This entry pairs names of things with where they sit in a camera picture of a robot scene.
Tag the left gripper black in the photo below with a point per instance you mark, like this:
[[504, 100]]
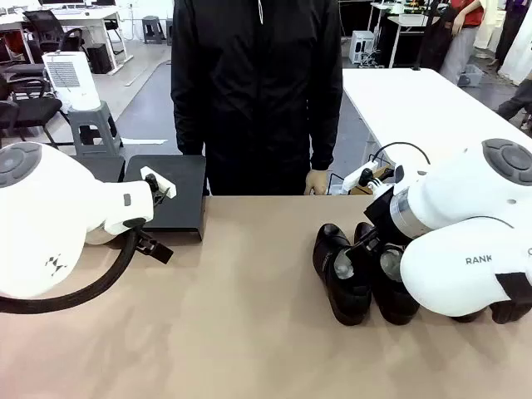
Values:
[[154, 248]]

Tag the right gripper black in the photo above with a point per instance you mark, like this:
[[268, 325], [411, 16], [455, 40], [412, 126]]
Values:
[[386, 216]]

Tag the person's left forearm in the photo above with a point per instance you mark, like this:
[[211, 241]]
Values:
[[326, 137]]

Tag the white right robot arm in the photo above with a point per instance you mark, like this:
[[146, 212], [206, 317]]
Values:
[[457, 199]]

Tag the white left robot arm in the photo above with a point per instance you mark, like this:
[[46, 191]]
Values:
[[41, 208]]

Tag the person's right forearm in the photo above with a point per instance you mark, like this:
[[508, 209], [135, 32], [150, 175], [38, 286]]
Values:
[[189, 133]]

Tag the black shoe stand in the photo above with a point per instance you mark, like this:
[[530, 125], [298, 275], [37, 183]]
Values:
[[99, 168], [183, 208]]

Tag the person's left hand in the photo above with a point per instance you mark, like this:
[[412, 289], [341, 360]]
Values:
[[318, 183]]

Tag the tall grey plastic stool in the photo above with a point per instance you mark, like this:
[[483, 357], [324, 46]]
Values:
[[93, 120]]

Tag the large white table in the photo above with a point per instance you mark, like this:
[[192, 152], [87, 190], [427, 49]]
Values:
[[415, 108]]

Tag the white air purifier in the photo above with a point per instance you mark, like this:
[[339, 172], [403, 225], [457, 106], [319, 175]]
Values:
[[72, 81]]

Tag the person in black jacket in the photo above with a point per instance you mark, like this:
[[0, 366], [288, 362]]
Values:
[[257, 83]]

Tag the black computer tower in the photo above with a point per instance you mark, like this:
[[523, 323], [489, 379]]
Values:
[[99, 58]]

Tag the grey storage bin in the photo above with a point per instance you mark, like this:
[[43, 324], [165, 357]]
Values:
[[471, 77]]

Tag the white computer case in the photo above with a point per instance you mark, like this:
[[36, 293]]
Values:
[[363, 45]]

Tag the seated person's dark leg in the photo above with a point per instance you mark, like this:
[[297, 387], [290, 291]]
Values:
[[515, 99]]

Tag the small grey stool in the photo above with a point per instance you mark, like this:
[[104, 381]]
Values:
[[153, 27], [169, 31]]

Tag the person in red shirt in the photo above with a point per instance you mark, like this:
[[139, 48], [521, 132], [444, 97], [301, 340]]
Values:
[[461, 45]]

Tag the white desk with black panel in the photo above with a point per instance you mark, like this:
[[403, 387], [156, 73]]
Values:
[[407, 21]]

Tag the white office desk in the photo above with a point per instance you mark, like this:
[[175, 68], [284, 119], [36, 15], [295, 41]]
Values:
[[83, 16]]

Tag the black mesh office chair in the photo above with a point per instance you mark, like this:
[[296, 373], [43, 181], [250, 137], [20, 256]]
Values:
[[47, 27]]

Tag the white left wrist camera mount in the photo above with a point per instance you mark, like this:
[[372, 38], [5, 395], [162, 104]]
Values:
[[164, 183]]

